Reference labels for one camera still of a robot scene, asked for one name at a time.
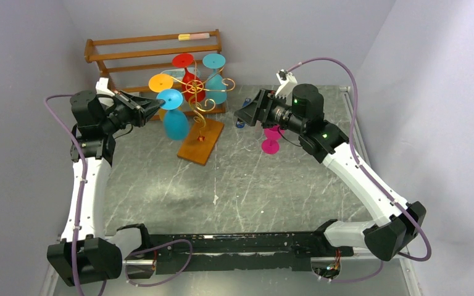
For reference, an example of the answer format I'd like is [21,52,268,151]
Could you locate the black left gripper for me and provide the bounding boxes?
[102,90,166,134]

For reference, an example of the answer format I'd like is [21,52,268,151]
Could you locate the yellow wine glass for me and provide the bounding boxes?
[148,73,177,121]

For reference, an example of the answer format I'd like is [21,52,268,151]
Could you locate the clear wine glass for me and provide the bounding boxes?
[243,136,262,152]

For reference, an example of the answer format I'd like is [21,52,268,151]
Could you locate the blue wine glass front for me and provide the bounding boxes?
[157,89,189,141]

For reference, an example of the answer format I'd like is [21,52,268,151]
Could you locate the blue wine glass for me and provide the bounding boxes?
[157,89,189,141]
[202,53,227,105]

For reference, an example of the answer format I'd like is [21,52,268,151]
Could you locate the pink wine glass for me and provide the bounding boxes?
[261,125,283,155]

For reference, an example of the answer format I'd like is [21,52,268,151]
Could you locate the gold wire glass rack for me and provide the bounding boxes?
[177,77,236,166]

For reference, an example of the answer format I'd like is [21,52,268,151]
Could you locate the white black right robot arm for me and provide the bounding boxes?
[234,84,426,261]

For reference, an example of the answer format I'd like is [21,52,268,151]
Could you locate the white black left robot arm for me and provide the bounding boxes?
[47,91,165,288]

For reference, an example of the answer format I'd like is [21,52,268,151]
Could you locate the wooden shelf rack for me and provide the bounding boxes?
[84,28,227,121]

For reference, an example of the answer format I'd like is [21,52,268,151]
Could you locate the blue wine glass rear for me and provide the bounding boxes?
[202,53,227,105]

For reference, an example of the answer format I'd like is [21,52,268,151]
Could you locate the red wine glass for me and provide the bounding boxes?
[172,53,206,104]

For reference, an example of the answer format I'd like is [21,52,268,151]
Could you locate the blue stapler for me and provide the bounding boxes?
[235,97,252,129]

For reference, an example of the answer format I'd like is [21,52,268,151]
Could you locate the toothbrush package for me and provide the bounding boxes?
[162,67,201,80]

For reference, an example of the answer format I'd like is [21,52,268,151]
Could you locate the yellow pink eraser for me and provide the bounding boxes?
[178,32,210,41]

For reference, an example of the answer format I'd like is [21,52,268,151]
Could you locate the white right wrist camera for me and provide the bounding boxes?
[275,70,297,99]

